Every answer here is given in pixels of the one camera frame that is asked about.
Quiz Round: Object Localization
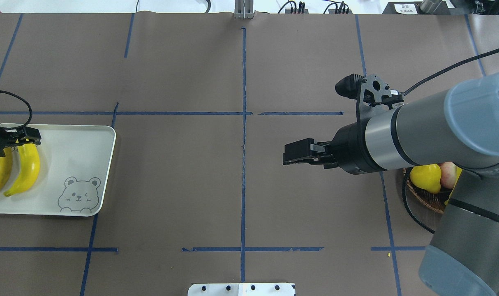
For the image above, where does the pink red apple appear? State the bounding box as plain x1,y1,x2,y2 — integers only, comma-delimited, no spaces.
439,162,456,189

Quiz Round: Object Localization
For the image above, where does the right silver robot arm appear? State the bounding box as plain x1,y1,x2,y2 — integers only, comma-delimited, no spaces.
282,73,499,296

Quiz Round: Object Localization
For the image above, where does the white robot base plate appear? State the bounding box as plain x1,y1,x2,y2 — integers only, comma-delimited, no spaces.
187,282,296,296

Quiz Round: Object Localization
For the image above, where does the black braided cable right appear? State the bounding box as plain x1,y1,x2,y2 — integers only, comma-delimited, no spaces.
402,43,499,235

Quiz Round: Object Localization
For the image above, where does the bright yellow banana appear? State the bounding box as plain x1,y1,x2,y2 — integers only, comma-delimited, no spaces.
3,142,41,197

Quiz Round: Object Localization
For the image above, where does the black braided cable left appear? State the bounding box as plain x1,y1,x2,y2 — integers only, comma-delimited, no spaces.
0,90,32,129

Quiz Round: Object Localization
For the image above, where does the brown wicker basket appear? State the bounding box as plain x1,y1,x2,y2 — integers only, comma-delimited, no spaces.
400,167,453,214

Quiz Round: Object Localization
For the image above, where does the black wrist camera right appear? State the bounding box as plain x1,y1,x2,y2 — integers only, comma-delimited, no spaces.
335,74,404,109

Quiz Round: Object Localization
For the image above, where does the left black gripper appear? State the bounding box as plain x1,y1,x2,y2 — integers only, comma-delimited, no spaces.
0,126,42,157

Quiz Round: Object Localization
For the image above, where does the white bear print tray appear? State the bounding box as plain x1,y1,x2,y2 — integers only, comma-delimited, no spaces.
0,124,116,217

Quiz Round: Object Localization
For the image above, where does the yellow bell pepper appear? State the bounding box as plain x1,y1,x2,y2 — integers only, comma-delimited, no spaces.
409,164,441,194

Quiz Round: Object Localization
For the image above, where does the aluminium frame post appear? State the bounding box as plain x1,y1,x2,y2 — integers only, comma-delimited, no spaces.
234,0,255,19

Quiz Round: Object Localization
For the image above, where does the black braided cable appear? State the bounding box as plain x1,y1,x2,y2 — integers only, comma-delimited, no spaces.
0,90,32,129
402,43,499,235

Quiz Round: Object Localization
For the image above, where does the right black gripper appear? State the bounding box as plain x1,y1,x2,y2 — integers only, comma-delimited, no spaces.
283,123,375,175

